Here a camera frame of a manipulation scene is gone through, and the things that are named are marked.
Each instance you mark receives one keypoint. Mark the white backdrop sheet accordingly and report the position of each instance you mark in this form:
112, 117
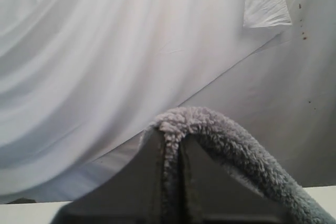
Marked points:
81, 79

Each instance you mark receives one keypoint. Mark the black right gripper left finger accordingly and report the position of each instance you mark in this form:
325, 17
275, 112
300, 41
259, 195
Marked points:
133, 195

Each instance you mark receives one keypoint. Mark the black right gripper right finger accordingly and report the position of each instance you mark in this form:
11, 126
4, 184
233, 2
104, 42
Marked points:
212, 196

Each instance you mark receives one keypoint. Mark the grey fleece towel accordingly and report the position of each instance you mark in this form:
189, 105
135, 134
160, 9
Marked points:
238, 153

